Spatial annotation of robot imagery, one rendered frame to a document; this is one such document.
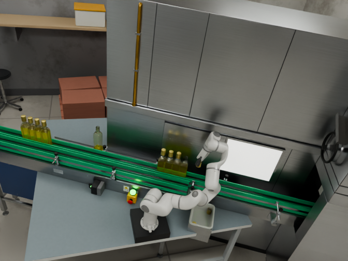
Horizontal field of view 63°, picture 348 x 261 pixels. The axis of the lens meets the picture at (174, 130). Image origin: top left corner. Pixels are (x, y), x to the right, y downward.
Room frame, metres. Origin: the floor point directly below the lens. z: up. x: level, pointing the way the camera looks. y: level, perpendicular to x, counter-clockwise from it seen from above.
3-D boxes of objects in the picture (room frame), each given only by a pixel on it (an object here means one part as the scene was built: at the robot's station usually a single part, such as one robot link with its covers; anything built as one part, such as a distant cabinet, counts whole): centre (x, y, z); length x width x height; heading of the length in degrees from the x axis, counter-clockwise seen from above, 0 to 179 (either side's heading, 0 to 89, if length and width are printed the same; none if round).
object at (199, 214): (1.37, -0.31, 0.80); 0.22 x 0.17 x 0.09; 174
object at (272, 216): (1.42, -0.84, 0.90); 0.17 x 0.05 x 0.23; 174
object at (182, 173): (1.62, -0.12, 0.99); 0.06 x 0.06 x 0.21; 85
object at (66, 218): (1.86, 0.30, 0.73); 1.58 x 1.52 x 0.04; 111
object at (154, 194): (1.24, 0.06, 1.05); 0.13 x 0.10 x 0.16; 162
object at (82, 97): (3.68, 1.17, 0.22); 1.25 x 0.90 x 0.43; 111
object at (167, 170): (1.63, -0.01, 0.99); 0.06 x 0.06 x 0.21; 85
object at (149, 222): (1.23, 0.06, 0.89); 0.16 x 0.13 x 0.15; 20
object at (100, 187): (1.49, 0.51, 0.79); 0.08 x 0.08 x 0.08; 84
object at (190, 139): (1.73, -0.37, 1.15); 0.90 x 0.03 x 0.34; 84
